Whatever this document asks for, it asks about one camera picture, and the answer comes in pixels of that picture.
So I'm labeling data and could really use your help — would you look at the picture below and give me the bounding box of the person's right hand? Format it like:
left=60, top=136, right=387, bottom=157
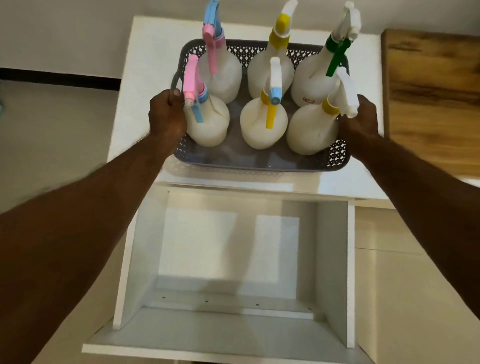
left=338, top=94, right=384, bottom=160

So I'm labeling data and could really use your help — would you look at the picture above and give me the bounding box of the person's left hand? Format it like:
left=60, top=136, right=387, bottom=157
left=148, top=89, right=188, bottom=153

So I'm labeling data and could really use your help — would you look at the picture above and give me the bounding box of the grey perforated plastic basket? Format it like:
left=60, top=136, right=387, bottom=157
left=170, top=38, right=352, bottom=173

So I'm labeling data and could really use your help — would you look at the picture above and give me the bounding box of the person's left forearm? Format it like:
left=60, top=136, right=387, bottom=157
left=0, top=134, right=177, bottom=364

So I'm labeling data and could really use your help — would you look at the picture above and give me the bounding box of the person's right forearm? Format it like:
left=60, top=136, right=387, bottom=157
left=352, top=135, right=480, bottom=320

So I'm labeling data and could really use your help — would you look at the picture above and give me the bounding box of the brown wooden table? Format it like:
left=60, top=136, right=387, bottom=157
left=380, top=28, right=480, bottom=179

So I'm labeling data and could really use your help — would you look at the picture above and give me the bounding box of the group of white spray bottles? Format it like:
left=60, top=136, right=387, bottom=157
left=182, top=0, right=363, bottom=157

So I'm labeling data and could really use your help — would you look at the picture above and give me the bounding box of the white open-shelf cabinet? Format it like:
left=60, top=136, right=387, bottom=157
left=82, top=15, right=389, bottom=364

